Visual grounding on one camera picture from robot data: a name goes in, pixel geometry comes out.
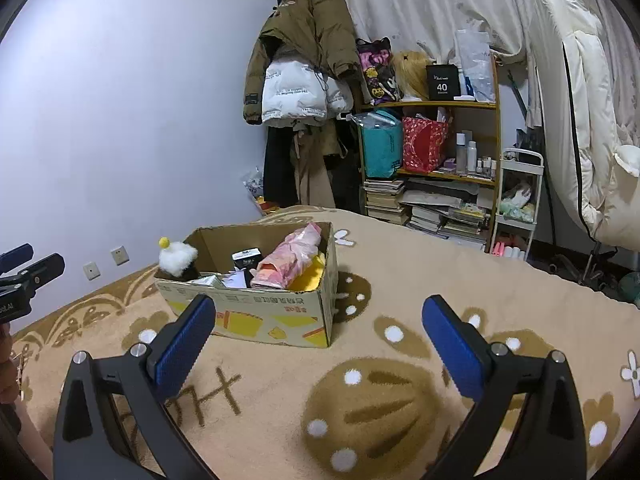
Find black metal stand legs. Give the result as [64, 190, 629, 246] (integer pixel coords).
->
[547, 240, 622, 292]

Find white curtain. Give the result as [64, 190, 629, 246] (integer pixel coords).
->
[325, 0, 543, 66]

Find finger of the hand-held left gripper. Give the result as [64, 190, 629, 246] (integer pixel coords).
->
[0, 253, 66, 292]
[0, 243, 35, 272]

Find white puffer jacket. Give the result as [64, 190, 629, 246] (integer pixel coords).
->
[261, 47, 354, 126]

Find teal bag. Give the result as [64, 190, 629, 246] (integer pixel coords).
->
[357, 110, 405, 179]

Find hanging coats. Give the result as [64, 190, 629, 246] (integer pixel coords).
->
[292, 125, 342, 208]

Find cartoon print tote bag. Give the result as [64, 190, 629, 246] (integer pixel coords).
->
[356, 37, 404, 107]

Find white fluffy pompom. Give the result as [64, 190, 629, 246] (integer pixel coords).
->
[158, 237, 199, 279]

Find white trolley cart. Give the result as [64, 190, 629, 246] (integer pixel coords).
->
[492, 147, 546, 261]

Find black hanging garment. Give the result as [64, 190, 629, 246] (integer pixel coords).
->
[263, 125, 301, 208]

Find printed cardboard box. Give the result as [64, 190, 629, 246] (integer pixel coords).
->
[154, 221, 340, 349]

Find blonde wig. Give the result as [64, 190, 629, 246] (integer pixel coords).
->
[392, 50, 432, 102]

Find person's left hand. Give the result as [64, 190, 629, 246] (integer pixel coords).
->
[0, 329, 23, 402]

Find wooden shelf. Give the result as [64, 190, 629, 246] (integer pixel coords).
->
[356, 55, 502, 253]

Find olive puffer jacket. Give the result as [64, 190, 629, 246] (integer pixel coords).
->
[242, 0, 360, 126]

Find stack of books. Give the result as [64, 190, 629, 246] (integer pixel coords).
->
[362, 178, 407, 226]

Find yellow plush toy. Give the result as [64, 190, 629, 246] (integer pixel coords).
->
[289, 252, 329, 293]

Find red patterned bag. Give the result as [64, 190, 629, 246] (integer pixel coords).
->
[401, 115, 450, 173]

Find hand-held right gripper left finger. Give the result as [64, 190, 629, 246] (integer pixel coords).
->
[52, 294, 221, 480]

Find pile of books and papers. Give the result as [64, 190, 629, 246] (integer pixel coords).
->
[402, 180, 493, 252]

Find dark green round object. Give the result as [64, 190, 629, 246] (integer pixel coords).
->
[617, 270, 640, 309]

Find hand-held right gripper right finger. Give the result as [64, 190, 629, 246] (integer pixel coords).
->
[417, 296, 588, 480]

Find clear plastic bag of toys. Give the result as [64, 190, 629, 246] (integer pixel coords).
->
[242, 167, 281, 217]

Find small black box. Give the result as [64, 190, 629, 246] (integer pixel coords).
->
[231, 248, 264, 277]

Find black gift box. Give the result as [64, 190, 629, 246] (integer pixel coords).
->
[426, 63, 462, 101]

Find pink plush doll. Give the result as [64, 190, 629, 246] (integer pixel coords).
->
[250, 222, 323, 291]

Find white duvet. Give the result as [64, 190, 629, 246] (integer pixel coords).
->
[532, 0, 640, 252]

